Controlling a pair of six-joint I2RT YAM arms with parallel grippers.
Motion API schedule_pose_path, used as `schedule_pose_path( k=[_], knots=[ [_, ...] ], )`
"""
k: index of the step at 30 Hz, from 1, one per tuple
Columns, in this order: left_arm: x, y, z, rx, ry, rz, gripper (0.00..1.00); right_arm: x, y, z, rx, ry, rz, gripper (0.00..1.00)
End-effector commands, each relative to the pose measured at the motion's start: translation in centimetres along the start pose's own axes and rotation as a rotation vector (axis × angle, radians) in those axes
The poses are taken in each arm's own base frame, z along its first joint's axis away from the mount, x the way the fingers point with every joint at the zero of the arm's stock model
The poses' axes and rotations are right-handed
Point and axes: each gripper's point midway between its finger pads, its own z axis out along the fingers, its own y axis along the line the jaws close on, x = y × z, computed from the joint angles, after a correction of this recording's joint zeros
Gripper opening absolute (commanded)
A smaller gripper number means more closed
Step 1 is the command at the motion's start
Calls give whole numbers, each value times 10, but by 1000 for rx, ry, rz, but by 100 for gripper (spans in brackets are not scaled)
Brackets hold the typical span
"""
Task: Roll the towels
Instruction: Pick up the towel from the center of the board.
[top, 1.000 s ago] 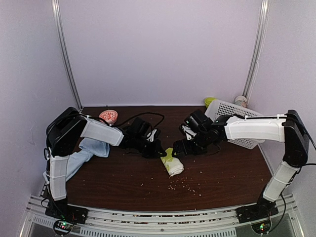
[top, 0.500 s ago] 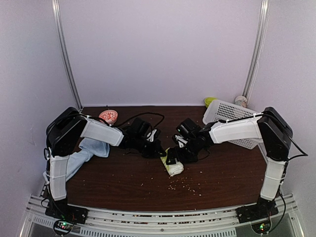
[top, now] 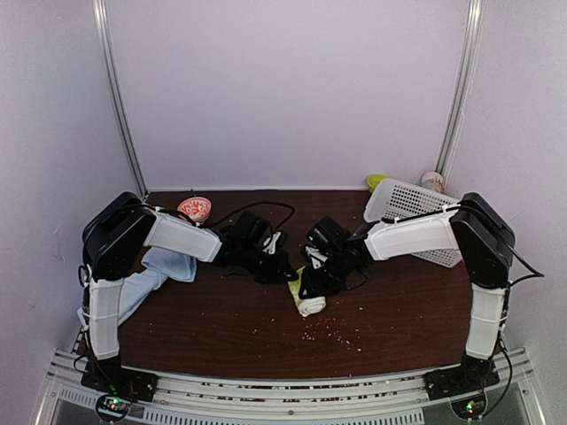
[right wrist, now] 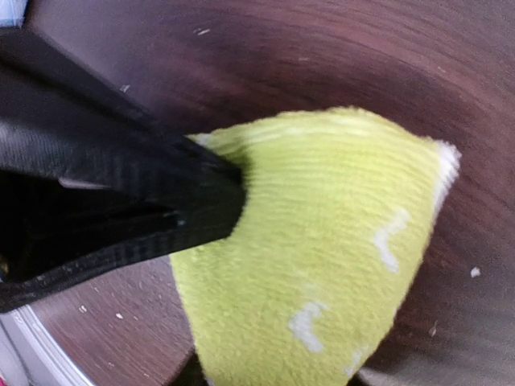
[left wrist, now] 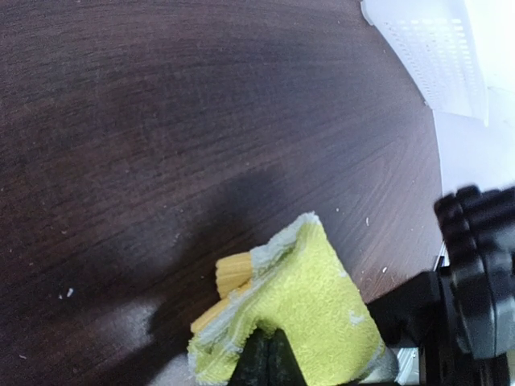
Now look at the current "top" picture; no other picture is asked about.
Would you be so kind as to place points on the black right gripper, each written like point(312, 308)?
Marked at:
point(314, 288)

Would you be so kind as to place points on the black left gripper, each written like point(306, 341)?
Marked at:
point(275, 274)

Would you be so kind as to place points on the green white patterned towel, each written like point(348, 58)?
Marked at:
point(305, 305)

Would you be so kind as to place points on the white perforated plastic basket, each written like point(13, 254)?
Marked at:
point(393, 199)

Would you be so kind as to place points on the light blue towel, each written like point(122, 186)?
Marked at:
point(160, 265)

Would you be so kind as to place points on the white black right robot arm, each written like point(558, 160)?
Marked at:
point(471, 227)

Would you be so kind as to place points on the red white patterned bowl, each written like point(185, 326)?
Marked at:
point(197, 208)

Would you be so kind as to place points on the green bowl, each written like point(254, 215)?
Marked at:
point(374, 180)

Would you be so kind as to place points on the beige cup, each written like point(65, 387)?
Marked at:
point(433, 181)

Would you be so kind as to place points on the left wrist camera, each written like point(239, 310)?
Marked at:
point(253, 230)

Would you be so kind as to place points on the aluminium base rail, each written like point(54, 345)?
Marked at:
point(400, 398)

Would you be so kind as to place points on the right aluminium frame post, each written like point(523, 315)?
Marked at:
point(463, 85)

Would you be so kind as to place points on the aluminium frame post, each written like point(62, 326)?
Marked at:
point(117, 102)
point(463, 85)

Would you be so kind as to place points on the left aluminium frame post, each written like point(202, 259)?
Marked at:
point(117, 102)

